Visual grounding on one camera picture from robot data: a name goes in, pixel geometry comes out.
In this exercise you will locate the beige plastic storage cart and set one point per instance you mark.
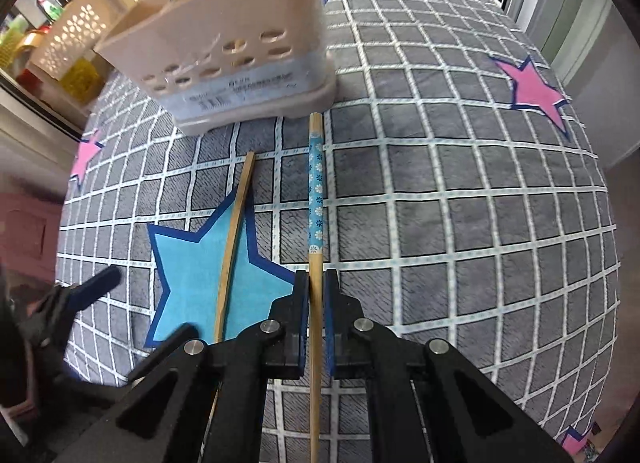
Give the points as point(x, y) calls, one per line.
point(66, 56)

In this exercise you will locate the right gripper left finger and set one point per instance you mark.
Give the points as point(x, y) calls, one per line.
point(286, 356)

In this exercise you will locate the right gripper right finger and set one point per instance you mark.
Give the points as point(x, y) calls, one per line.
point(347, 355)

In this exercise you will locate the grey checkered tablecloth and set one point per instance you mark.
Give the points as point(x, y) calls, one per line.
point(449, 213)

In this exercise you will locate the pink plastic utensil holder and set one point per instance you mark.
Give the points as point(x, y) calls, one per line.
point(211, 63)

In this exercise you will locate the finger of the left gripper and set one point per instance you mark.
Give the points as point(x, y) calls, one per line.
point(83, 296)
point(178, 338)

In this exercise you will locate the blue floral bamboo chopstick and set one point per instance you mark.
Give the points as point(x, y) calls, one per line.
point(315, 264)

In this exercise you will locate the plain bamboo chopstick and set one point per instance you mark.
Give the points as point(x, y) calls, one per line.
point(228, 260)

